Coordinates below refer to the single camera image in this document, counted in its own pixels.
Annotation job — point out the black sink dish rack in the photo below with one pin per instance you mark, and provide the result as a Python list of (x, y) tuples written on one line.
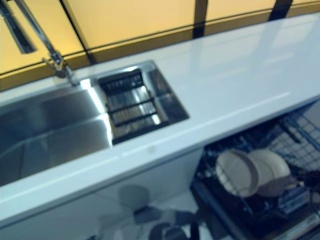
[(132, 107)]

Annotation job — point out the stainless steel sink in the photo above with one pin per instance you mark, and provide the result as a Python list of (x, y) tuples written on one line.
[(50, 125)]

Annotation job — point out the chrome kitchen faucet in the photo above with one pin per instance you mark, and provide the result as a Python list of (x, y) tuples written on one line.
[(37, 32)]

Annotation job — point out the white cabinet door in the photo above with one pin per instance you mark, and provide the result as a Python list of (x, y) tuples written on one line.
[(160, 180), (50, 215)]

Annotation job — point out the deep beige plate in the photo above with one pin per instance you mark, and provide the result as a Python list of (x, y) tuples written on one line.
[(235, 172)]

